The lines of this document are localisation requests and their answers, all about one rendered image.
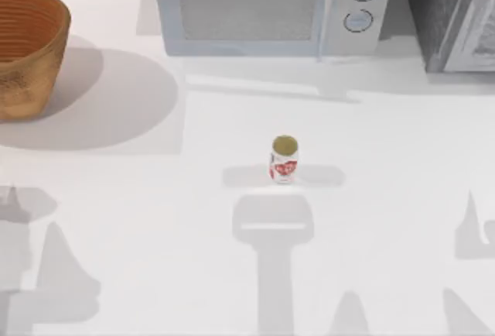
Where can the microwave oven door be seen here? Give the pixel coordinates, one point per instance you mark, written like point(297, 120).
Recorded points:
point(247, 11)

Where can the red and white can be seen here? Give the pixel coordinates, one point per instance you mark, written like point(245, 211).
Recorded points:
point(284, 163)

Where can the brown woven basket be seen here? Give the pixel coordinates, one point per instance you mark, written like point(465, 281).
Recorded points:
point(27, 57)

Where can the pale microwave oven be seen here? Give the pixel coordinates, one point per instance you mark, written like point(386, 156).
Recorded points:
point(363, 42)

